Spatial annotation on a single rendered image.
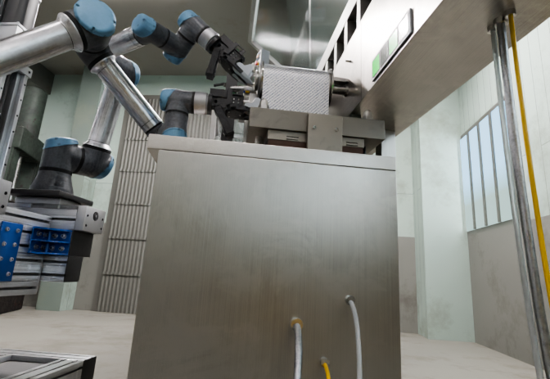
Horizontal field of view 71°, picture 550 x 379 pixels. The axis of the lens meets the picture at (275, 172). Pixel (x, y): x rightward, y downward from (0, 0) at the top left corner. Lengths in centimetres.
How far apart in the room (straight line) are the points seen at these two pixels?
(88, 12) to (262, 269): 87
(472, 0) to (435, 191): 395
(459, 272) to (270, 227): 392
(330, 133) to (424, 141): 387
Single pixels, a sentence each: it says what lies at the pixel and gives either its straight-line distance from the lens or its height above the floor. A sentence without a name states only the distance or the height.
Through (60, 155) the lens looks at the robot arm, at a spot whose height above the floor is 96.
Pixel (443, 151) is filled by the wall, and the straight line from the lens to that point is 496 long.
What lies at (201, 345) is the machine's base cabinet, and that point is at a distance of 97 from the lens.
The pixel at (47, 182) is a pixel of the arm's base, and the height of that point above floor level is 85.
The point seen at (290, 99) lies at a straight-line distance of 136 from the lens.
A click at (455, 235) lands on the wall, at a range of 478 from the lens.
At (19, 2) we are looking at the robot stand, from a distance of 176.
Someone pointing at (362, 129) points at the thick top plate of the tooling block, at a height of 99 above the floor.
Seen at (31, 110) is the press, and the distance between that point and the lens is 558.
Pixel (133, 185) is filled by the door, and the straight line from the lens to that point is 549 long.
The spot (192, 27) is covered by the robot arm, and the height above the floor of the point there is 141.
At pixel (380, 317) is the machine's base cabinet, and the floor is 48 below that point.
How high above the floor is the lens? 57
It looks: 15 degrees up
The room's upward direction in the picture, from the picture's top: 3 degrees clockwise
